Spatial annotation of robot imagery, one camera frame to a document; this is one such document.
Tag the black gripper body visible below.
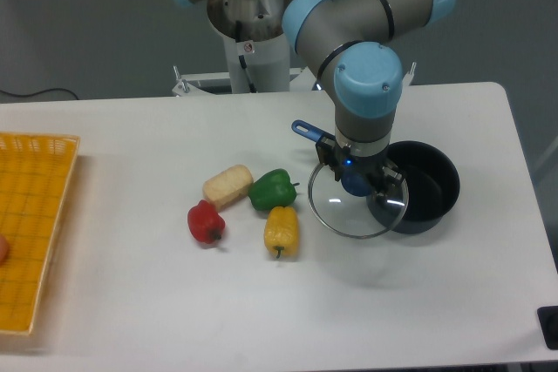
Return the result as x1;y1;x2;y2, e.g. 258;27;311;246
332;138;388;186

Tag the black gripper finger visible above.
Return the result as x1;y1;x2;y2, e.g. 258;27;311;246
316;135;338;169
368;163;405;198

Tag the glass lid blue knob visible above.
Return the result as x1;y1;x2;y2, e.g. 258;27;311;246
307;164;410;240

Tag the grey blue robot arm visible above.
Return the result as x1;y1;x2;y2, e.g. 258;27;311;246
174;0;456;197

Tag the dark blue saucepan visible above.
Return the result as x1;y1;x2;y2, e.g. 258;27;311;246
291;120;460;235

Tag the green bell pepper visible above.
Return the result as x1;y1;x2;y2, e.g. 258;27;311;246
248;168;298;211

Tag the yellow bell pepper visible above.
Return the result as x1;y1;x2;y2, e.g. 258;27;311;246
263;206;300;259

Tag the beige bread loaf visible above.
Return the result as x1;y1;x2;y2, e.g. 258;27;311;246
202;165;254;212

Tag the red bell pepper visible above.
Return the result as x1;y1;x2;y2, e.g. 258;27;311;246
187;200;226;245

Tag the black table grommet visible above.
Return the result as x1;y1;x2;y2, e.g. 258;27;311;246
537;306;558;350

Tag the yellow woven basket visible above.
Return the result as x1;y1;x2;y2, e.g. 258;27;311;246
1;132;80;335

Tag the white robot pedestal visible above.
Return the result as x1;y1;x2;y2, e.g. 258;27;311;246
171;0;415;98

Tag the black pedestal cable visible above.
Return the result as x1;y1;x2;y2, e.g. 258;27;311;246
234;19;258;94

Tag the black floor cable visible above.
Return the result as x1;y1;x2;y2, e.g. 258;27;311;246
0;87;80;101

